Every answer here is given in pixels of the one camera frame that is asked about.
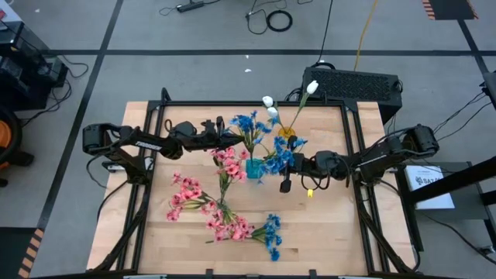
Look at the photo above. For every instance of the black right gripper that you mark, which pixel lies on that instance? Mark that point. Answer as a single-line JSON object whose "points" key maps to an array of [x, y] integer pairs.
{"points": [[304, 163]]}

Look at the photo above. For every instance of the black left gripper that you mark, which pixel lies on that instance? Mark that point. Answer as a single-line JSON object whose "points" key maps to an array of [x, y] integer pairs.
{"points": [[213, 141]]}

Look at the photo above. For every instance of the blue artificial flower bunch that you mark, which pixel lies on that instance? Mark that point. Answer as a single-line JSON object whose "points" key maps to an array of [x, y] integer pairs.
{"points": [[246, 124], [281, 159], [271, 232]]}

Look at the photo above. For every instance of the pink artificial flower bunch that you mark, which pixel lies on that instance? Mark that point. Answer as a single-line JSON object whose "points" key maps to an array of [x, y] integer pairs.
{"points": [[232, 228], [188, 193], [232, 168]]}

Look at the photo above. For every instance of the blue patterned glass vase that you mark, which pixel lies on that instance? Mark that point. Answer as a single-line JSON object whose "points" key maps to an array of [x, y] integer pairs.
{"points": [[253, 170]]}

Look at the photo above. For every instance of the white artificial tulip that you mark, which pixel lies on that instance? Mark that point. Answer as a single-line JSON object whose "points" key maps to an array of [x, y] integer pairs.
{"points": [[312, 87], [272, 112], [267, 101]]}

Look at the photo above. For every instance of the clear ribbed glass vase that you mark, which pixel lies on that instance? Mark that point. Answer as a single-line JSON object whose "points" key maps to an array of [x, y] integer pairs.
{"points": [[220, 205]]}

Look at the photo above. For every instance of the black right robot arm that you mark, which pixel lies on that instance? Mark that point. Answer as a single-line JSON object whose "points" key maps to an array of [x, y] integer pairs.
{"points": [[379, 159]]}

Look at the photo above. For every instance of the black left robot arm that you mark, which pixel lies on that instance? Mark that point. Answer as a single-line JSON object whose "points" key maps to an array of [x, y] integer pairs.
{"points": [[128, 137]]}

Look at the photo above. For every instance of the yellow textured glass vase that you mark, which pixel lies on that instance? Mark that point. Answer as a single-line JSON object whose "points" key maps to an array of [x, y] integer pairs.
{"points": [[284, 133]]}

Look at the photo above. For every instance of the black computer case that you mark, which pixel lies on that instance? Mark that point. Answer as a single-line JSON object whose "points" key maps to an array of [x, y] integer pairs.
{"points": [[348, 85]]}

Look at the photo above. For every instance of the black power strip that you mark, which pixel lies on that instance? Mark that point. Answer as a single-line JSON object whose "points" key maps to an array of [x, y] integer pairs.
{"points": [[190, 6]]}

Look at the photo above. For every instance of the white printed sheet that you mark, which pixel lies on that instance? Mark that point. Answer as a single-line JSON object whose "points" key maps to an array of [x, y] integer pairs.
{"points": [[430, 193]]}

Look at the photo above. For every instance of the black side table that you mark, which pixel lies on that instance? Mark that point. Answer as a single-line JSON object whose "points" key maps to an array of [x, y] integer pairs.
{"points": [[449, 182]]}

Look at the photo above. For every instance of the black mat with hazard stripes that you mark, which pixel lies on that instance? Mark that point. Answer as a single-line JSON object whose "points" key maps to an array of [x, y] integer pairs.
{"points": [[449, 9], [11, 252]]}

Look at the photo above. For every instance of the black equipment cart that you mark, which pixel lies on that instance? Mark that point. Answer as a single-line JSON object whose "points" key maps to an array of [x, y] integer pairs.
{"points": [[23, 77]]}

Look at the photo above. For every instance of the orange and black vacuum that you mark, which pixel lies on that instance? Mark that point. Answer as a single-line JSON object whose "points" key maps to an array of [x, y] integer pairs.
{"points": [[4, 135]]}

